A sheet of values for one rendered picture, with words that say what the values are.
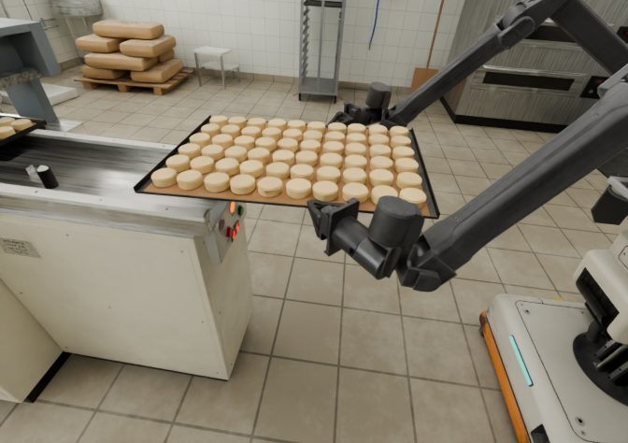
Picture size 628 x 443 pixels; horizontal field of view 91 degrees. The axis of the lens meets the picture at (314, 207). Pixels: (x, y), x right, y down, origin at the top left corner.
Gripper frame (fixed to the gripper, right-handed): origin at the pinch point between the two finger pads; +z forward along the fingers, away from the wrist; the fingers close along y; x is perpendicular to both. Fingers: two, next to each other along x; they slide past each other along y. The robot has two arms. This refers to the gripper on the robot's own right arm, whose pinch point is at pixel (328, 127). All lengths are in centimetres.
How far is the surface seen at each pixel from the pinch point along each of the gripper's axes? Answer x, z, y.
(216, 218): 1.6, 37.7, -15.3
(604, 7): -41, -358, 16
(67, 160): -50, 64, -14
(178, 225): 2.4, 47.1, -12.5
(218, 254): 4.2, 40.0, -25.2
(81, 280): -22, 73, -38
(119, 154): -42, 51, -13
